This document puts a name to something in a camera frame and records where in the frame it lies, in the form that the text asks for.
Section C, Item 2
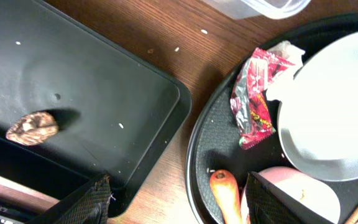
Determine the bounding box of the black rectangular tray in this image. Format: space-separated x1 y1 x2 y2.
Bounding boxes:
0 0 191 217

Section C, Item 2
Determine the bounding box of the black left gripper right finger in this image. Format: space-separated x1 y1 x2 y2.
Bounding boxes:
246 172 332 224

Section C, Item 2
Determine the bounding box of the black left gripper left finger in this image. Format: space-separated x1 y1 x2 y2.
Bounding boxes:
27 174 111 224

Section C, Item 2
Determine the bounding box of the round black tray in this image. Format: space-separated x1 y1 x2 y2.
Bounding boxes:
185 12 358 223

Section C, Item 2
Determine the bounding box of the white bowl with oatmeal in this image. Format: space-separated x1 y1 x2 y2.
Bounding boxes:
241 166 341 224

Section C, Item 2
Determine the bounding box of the brown cookie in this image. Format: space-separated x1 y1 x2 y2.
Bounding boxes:
6 111 59 146

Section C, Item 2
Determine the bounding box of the orange carrot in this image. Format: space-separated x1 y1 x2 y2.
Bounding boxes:
209 169 242 224

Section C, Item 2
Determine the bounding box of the clear plastic bin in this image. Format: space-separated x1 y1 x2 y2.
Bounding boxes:
203 0 311 20

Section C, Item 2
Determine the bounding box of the grey-white plate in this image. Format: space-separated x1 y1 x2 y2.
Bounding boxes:
277 32 358 182

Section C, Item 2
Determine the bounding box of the red snack wrapper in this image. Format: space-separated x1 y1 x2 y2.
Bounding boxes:
229 40 305 149

